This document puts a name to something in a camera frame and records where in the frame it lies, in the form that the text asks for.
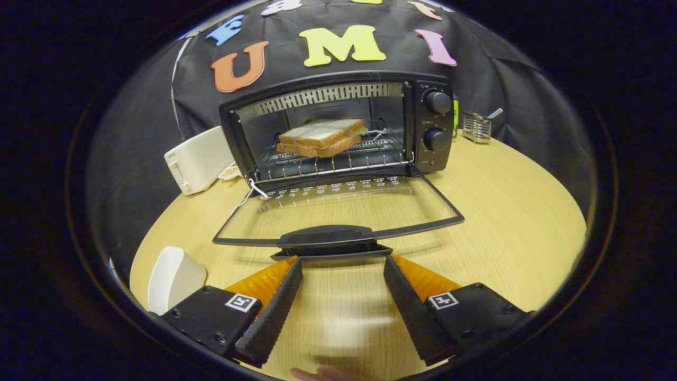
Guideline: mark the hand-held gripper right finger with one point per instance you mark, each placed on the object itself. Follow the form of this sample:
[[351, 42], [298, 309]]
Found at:
[[412, 312]]

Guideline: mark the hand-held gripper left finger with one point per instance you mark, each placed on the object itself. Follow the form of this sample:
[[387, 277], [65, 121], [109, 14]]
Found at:
[[272, 312]]

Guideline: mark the black toaster oven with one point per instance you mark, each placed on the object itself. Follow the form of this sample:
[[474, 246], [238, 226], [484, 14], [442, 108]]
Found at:
[[433, 153]]

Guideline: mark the bread sandwich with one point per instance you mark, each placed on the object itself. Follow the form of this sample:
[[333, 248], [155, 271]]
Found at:
[[322, 135]]

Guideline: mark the white pop-up toaster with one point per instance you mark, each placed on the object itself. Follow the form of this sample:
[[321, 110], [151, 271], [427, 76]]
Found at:
[[198, 159]]

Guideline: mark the white oblong plate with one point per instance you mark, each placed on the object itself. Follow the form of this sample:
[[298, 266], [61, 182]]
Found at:
[[174, 278]]

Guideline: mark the white divided snack tray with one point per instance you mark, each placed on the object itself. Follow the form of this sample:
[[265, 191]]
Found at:
[[230, 172]]

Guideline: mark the green bottle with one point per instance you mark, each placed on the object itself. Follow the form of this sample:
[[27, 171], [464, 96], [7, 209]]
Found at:
[[455, 116]]

